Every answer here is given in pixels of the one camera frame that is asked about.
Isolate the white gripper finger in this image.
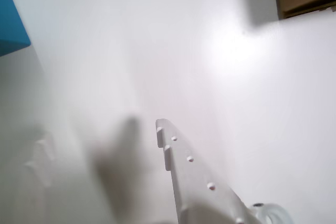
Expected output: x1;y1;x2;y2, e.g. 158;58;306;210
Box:
155;118;260;224
15;115;149;224

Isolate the blue cube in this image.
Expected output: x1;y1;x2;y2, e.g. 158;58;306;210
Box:
0;0;32;57

